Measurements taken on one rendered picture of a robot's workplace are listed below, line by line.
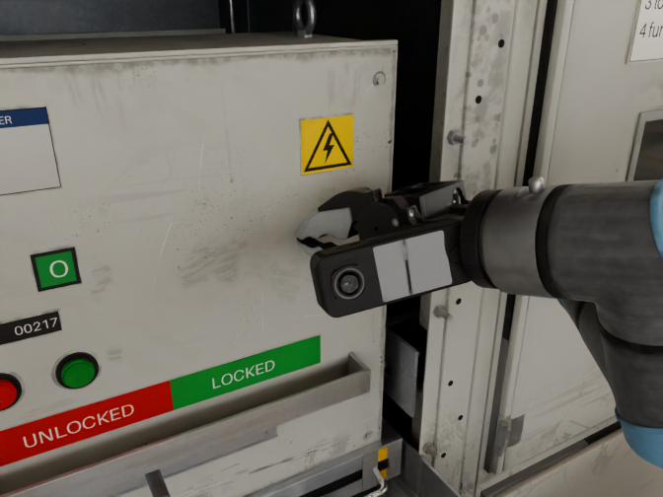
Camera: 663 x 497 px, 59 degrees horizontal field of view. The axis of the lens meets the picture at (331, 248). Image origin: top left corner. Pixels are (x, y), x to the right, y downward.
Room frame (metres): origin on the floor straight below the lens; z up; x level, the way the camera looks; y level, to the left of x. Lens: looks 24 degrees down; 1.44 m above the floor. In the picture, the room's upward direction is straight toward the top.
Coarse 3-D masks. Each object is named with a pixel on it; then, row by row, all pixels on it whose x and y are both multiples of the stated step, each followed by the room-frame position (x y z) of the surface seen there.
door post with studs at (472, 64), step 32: (448, 0) 0.60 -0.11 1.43; (480, 0) 0.57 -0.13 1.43; (512, 0) 0.59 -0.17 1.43; (448, 32) 0.60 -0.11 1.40; (480, 32) 0.57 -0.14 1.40; (448, 64) 0.56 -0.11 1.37; (480, 64) 0.57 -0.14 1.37; (448, 96) 0.56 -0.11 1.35; (480, 96) 0.58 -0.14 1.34; (448, 128) 0.56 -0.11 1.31; (480, 128) 0.58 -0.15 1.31; (448, 160) 0.56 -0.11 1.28; (480, 160) 0.58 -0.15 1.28; (448, 288) 0.57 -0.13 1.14; (448, 320) 0.55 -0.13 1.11; (448, 352) 0.57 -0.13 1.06; (416, 384) 0.61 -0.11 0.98; (448, 384) 0.57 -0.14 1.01; (416, 416) 0.60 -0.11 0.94; (448, 416) 0.58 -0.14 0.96; (416, 448) 0.60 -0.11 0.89; (448, 448) 0.58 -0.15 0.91; (448, 480) 0.58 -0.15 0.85
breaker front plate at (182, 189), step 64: (128, 64) 0.46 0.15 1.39; (192, 64) 0.48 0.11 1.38; (256, 64) 0.51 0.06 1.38; (320, 64) 0.54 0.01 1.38; (384, 64) 0.57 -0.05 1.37; (64, 128) 0.43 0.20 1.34; (128, 128) 0.45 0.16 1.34; (192, 128) 0.48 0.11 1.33; (256, 128) 0.50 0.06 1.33; (384, 128) 0.57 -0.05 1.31; (64, 192) 0.43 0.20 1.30; (128, 192) 0.45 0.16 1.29; (192, 192) 0.47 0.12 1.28; (256, 192) 0.50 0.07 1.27; (320, 192) 0.54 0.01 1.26; (384, 192) 0.57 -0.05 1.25; (0, 256) 0.40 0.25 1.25; (128, 256) 0.45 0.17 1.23; (192, 256) 0.47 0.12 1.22; (256, 256) 0.50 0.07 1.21; (0, 320) 0.40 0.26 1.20; (64, 320) 0.42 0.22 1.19; (128, 320) 0.44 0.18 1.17; (192, 320) 0.47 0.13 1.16; (256, 320) 0.50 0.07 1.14; (320, 320) 0.53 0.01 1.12; (128, 384) 0.44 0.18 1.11; (256, 384) 0.50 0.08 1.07; (320, 384) 0.53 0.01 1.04; (64, 448) 0.41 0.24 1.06; (128, 448) 0.43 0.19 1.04; (256, 448) 0.50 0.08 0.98; (320, 448) 0.53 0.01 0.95
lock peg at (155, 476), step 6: (144, 474) 0.43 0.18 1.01; (150, 474) 0.42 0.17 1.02; (156, 474) 0.42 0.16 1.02; (150, 480) 0.41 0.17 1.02; (156, 480) 0.41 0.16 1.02; (162, 480) 0.41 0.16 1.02; (150, 486) 0.41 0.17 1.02; (156, 486) 0.41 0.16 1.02; (162, 486) 0.41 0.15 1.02; (156, 492) 0.40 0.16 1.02; (162, 492) 0.40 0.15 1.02; (168, 492) 0.40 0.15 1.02
